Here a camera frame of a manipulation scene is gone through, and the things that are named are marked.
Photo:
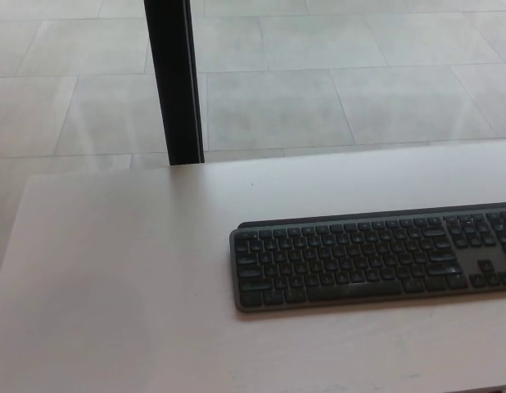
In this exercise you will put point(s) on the black metal post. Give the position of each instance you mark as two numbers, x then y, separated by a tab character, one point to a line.
174	82

